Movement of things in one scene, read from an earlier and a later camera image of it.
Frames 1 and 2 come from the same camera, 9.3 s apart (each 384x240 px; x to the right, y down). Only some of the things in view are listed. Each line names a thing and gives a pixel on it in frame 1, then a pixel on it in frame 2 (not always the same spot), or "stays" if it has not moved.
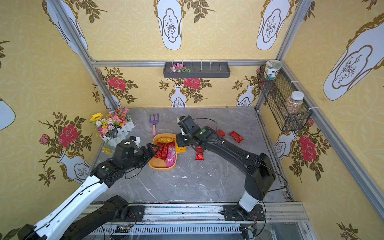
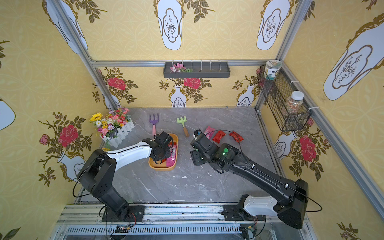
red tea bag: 221,133 stays
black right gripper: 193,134 -> 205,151
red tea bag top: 237,137 stays
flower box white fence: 113,127 stays
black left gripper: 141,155 -> 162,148
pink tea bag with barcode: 171,156 stays
